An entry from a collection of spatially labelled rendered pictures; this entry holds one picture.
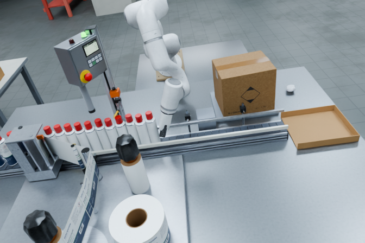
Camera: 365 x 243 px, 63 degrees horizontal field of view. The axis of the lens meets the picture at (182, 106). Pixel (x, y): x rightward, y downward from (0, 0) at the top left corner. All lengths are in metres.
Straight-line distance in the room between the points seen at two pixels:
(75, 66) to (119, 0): 5.59
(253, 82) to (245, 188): 0.57
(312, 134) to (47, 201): 1.33
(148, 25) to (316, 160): 1.00
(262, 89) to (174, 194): 0.75
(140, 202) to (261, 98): 0.91
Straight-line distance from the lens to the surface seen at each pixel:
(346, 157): 1.60
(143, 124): 1.48
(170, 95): 1.35
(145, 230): 1.10
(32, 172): 1.64
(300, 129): 1.70
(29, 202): 1.60
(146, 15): 1.37
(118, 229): 1.13
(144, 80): 2.28
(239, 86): 1.62
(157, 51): 1.35
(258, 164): 1.50
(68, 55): 1.36
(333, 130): 1.73
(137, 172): 1.28
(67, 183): 1.58
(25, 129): 1.56
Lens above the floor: 1.93
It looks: 35 degrees down
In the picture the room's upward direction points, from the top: 10 degrees counter-clockwise
